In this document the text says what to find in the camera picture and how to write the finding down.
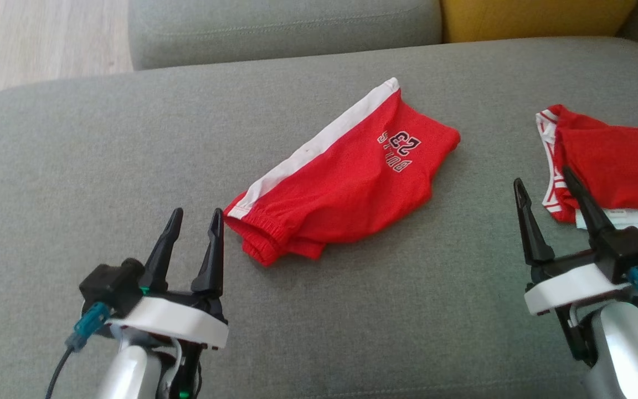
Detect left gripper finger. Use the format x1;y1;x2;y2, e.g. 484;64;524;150
140;207;184;294
190;208;225;298

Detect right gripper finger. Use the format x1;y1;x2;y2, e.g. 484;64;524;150
512;177;555;267
562;166;616;245

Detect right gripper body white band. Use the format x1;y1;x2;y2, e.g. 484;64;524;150
524;250;635;317

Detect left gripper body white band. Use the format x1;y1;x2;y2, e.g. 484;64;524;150
105;288;230;351

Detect red jersey with white sleeves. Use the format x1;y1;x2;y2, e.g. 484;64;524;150
536;104;638;231

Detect red shorts with white stripe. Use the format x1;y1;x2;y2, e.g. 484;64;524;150
223;77;461;268

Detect grey sofa seat cushion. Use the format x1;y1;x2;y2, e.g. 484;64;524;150
0;37;638;399

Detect yellow cushion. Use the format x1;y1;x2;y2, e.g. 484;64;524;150
440;0;638;44

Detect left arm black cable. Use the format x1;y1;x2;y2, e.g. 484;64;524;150
45;301;111;399

